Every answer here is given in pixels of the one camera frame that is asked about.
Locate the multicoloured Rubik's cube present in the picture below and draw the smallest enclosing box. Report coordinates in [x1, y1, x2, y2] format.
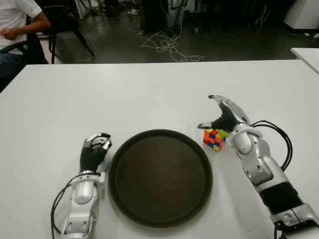
[203, 128, 231, 152]

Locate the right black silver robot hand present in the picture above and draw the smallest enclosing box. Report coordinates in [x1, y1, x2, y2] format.
[197, 94, 251, 133]

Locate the black cabinet on casters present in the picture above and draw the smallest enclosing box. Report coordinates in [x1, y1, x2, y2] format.
[142, 0, 170, 33]

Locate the white cabinet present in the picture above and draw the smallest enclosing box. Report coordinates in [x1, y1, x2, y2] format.
[283, 0, 319, 31]

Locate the seated person in white shirt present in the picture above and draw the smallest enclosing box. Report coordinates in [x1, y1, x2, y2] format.
[0, 0, 52, 85]

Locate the round dark brown plate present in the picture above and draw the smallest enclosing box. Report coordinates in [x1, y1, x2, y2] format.
[108, 128, 214, 229]

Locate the white table frame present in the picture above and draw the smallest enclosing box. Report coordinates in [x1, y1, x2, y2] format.
[74, 0, 100, 20]

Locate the black armchair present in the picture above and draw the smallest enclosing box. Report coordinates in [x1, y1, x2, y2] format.
[0, 18, 50, 65]

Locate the black chair with splayed legs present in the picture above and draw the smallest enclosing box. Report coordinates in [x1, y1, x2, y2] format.
[41, 0, 96, 64]

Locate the left arm black cable bundle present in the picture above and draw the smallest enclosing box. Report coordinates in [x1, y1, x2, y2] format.
[50, 174, 84, 236]

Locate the arm black cable bundle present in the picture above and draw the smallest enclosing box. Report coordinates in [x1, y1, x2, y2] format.
[250, 120, 293, 172]
[50, 174, 84, 236]

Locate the tangled white floor cable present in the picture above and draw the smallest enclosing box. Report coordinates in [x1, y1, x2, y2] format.
[127, 19, 205, 63]

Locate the right arm black cable bundle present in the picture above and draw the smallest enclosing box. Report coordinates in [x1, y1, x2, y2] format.
[250, 120, 293, 172]

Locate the white side table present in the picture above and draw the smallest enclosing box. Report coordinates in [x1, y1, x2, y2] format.
[290, 48, 319, 75]

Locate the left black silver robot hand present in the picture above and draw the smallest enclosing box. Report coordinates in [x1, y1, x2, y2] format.
[79, 131, 112, 173]

